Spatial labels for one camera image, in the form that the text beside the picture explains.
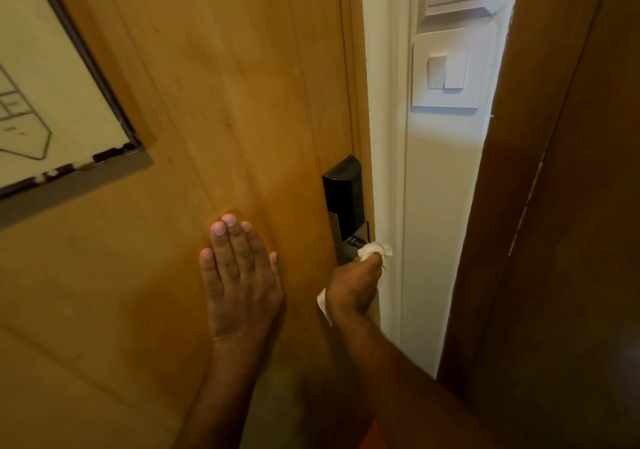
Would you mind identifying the white light switch plate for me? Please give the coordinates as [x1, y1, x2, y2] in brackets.
[411, 23, 499, 110]

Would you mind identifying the white door frame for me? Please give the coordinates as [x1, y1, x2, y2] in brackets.
[360, 0, 417, 350]

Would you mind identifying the person's left hand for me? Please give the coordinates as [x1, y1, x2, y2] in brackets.
[199, 213, 285, 342]

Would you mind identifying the person's right forearm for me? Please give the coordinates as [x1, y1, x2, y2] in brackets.
[332, 309, 503, 449]

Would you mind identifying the person's left forearm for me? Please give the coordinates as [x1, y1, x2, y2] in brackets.
[172, 336, 272, 449]

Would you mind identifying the light wooden door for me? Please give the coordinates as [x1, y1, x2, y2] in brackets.
[0, 0, 377, 449]

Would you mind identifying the dark brown wooden panel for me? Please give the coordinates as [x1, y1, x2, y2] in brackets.
[437, 0, 640, 449]

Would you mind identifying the black electronic door lock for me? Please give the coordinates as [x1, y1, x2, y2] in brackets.
[322, 155, 371, 267]

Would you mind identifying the person's right hand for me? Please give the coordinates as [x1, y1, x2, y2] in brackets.
[325, 253, 384, 322]

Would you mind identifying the white cleaning cloth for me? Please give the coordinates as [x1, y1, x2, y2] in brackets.
[316, 242, 394, 327]

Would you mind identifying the framed floor plan sign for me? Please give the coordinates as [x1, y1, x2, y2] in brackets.
[0, 0, 154, 201]

